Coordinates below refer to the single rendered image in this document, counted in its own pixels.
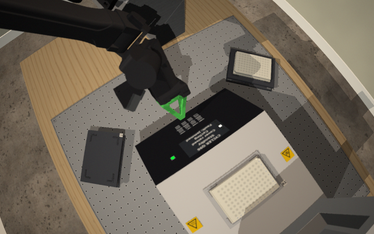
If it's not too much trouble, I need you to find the white well pcr plate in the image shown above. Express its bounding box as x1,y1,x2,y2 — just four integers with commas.
209,156,279,223

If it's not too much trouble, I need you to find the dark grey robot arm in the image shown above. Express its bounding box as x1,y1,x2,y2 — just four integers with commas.
0,0,171,112

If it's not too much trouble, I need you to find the cream well plate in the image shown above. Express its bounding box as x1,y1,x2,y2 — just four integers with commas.
233,51,271,82

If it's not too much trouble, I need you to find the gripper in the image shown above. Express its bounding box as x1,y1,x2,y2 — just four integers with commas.
151,60,191,120

